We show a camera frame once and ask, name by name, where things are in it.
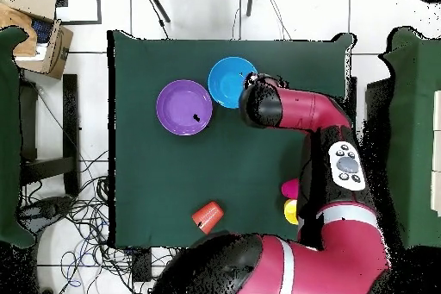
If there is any dark grey stand base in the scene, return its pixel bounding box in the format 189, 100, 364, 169
18, 196, 75, 236

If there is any cardboard box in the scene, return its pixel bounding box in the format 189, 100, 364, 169
0, 0, 74, 81

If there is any blue cable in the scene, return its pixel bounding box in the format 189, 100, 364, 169
61, 252, 84, 290

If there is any dark green tablecloth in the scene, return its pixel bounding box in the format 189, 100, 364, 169
107, 29, 357, 251

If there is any yellow cup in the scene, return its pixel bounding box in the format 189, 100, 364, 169
283, 198, 300, 226

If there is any green covered side table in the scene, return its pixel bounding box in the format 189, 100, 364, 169
378, 26, 441, 248
0, 26, 35, 248

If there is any blue cloth bundle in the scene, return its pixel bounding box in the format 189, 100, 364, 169
30, 19, 53, 44

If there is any tangle of cables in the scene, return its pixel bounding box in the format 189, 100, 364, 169
20, 148, 173, 294

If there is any orange cup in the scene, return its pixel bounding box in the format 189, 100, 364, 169
191, 200, 226, 235

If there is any black chair frame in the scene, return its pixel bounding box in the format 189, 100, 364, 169
344, 76, 392, 178
18, 73, 80, 198

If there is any white board black frame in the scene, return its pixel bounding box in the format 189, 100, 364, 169
54, 0, 102, 26

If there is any pink cup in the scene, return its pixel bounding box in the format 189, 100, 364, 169
281, 178, 300, 199

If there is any large blue bowl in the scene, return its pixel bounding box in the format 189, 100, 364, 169
207, 56, 258, 109

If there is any black power strip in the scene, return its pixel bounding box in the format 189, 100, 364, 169
131, 247, 153, 283

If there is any purple bowl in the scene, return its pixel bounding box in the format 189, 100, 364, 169
155, 78, 214, 137

